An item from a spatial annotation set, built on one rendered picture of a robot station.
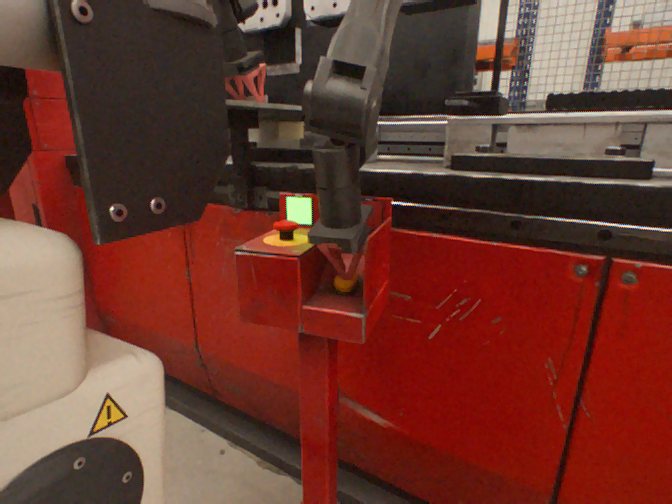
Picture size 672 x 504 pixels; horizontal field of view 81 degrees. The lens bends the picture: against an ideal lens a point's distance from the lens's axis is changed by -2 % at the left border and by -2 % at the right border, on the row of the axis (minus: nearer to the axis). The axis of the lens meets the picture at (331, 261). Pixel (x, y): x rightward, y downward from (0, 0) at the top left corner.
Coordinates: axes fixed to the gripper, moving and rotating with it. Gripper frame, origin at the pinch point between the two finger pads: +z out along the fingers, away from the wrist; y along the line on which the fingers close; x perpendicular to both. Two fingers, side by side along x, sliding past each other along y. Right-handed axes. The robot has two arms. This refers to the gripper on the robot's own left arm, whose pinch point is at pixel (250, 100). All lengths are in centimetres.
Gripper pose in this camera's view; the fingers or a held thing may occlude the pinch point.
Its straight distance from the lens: 98.9
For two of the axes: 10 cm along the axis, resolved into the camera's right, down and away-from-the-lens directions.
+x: -4.7, 6.7, -5.8
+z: 2.3, 7.3, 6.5
